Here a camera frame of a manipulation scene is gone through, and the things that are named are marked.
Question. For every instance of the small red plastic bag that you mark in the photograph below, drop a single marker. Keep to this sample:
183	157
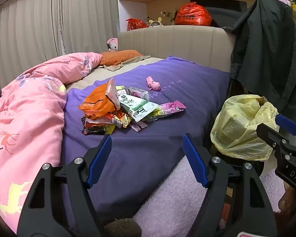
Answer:
135	24

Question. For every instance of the purple blanket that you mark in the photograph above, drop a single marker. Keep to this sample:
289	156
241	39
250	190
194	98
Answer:
143	153

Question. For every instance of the beige pleated curtain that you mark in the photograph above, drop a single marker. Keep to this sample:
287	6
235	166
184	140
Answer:
39	24

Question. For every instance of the pink yellow snack wrapper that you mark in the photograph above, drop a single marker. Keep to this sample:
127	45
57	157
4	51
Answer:
170	106

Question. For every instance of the brown fuzzy cloth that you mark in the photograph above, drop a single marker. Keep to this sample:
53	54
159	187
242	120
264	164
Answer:
123	228

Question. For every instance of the beige bed sheet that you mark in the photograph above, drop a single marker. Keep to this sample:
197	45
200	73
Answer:
88	75

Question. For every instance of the white rabbit toy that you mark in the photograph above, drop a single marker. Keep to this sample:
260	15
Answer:
154	24

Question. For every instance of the white green wrapper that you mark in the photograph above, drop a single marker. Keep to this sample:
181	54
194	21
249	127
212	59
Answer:
135	106

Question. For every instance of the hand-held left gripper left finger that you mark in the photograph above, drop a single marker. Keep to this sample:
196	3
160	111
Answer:
101	158

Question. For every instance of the dark jacket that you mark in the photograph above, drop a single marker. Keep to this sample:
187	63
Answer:
266	54

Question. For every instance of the large red plastic bag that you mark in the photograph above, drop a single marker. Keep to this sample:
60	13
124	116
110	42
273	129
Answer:
191	14

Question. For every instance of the gold foil wrapper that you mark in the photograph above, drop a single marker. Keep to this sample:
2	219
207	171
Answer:
123	121

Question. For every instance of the person's right hand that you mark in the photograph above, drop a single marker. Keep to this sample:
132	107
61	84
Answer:
285	201

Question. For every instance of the yellow silver snack wrapper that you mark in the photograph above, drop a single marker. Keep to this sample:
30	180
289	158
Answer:
109	129

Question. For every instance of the small pink white wrapper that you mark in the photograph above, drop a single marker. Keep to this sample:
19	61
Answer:
138	126

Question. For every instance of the orange snack bag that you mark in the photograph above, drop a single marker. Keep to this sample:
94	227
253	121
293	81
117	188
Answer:
96	103

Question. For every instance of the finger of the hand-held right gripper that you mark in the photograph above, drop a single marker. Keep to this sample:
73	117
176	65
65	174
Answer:
268	133
287	124

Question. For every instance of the beige padded headboard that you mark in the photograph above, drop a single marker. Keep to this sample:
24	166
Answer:
175	42

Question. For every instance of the pink printed duvet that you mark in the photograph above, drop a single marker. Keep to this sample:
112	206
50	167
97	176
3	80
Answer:
27	118

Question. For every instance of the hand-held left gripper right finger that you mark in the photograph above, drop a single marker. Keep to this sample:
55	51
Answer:
194	160

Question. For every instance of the artificial flowers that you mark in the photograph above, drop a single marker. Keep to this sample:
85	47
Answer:
164	13

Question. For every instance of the pink plush toy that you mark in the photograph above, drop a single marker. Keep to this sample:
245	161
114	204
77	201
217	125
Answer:
112	44

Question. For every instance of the orange pillow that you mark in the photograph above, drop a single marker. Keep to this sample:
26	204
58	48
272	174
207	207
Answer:
118	55

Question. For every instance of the yellow plastic bag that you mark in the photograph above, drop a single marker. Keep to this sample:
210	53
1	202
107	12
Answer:
236	128

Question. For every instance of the pink pig toy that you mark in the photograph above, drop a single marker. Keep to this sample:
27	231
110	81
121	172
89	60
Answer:
153	84

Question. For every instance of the red foil wrapper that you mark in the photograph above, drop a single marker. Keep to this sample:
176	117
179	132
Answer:
96	126

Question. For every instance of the pink cartoon wrapper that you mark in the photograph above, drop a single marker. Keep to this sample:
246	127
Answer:
140	94

